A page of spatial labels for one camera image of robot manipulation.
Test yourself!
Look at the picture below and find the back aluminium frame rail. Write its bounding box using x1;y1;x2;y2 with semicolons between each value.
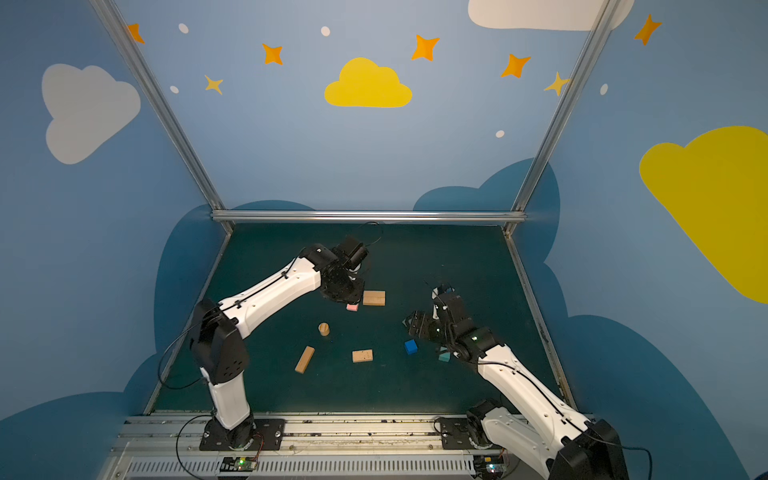
211;210;526;224

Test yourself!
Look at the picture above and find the left aluminium frame post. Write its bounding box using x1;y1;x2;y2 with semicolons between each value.
90;0;226;214

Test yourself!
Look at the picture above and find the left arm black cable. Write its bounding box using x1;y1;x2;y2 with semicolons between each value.
157;323;205;391

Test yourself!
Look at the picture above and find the front aluminium rail bed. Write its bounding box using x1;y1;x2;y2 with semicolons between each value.
98;412;601;480

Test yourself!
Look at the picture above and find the long natural wood block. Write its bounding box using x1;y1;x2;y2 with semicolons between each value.
295;346;315;374

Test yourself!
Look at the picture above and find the aluminium frame post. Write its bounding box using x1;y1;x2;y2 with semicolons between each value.
90;0;226;214
503;0;622;240

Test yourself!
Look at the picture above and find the right controller board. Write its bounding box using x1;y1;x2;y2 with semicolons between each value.
473;455;508;480

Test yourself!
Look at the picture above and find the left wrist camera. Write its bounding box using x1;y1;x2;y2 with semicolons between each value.
333;235;369;271

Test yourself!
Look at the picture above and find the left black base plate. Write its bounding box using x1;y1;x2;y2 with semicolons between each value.
199;418;285;452

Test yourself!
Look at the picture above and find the right aluminium frame post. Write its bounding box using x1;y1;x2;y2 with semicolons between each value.
503;0;622;240

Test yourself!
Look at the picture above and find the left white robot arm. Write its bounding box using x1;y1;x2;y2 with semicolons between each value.
189;236;368;451

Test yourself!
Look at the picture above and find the controller board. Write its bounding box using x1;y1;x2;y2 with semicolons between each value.
473;455;508;480
219;456;259;474

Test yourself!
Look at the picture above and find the blue cube block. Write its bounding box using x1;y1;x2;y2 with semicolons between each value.
404;340;418;355

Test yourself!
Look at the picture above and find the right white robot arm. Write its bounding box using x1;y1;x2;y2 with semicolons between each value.
403;286;629;479

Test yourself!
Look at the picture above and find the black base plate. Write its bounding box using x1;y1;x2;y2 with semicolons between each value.
434;417;478;450
199;418;285;452

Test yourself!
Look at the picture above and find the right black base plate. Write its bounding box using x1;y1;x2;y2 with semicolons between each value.
434;417;478;450

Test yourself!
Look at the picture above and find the left controller board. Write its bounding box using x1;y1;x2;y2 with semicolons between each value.
219;456;259;474

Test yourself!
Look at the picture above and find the small teal block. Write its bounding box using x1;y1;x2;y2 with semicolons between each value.
438;348;452;362

